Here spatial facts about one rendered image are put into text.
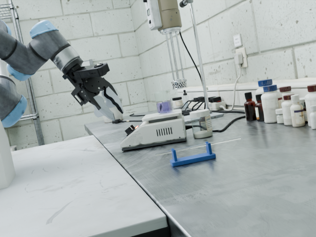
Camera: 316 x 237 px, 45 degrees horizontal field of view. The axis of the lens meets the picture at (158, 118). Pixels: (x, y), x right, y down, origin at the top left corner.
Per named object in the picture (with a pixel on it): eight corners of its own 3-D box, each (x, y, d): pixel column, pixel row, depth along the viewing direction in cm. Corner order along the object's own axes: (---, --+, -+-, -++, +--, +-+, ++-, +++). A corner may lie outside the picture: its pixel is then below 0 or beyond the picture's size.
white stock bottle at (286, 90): (299, 114, 125) (295, 84, 124) (296, 117, 121) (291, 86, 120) (282, 116, 128) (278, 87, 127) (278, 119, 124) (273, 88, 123)
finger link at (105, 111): (107, 126, 119) (91, 101, 119) (116, 118, 114) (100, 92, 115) (100, 130, 116) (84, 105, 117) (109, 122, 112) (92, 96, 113)
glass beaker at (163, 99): (161, 114, 121) (157, 89, 120) (177, 112, 119) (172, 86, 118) (153, 117, 116) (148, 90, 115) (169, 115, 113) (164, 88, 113)
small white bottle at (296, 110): (289, 127, 106) (285, 96, 105) (299, 124, 108) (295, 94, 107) (298, 127, 103) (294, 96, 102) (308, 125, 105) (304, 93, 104)
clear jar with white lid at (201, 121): (191, 139, 114) (186, 113, 113) (196, 136, 119) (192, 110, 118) (211, 138, 111) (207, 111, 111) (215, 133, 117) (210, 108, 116)
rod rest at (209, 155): (172, 167, 84) (169, 151, 83) (170, 164, 87) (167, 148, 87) (216, 158, 85) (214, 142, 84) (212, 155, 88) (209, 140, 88)
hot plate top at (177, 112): (141, 122, 113) (141, 118, 113) (145, 117, 125) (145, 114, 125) (181, 115, 112) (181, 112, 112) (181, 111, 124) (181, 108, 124)
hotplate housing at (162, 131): (121, 152, 114) (115, 126, 113) (127, 144, 127) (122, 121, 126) (194, 140, 112) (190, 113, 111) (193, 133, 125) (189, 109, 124)
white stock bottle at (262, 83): (281, 114, 133) (275, 77, 132) (280, 117, 126) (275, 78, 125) (260, 117, 136) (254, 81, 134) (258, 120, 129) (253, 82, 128)
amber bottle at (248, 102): (260, 119, 131) (256, 91, 130) (250, 121, 129) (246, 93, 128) (253, 118, 134) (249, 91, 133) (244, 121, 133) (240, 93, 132)
